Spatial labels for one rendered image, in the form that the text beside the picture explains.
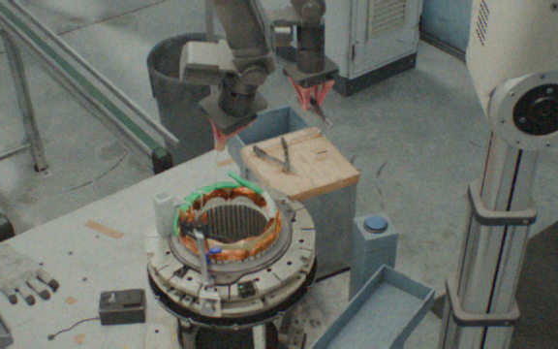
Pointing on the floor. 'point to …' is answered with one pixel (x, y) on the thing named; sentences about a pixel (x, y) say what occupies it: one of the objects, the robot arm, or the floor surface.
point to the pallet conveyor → (138, 144)
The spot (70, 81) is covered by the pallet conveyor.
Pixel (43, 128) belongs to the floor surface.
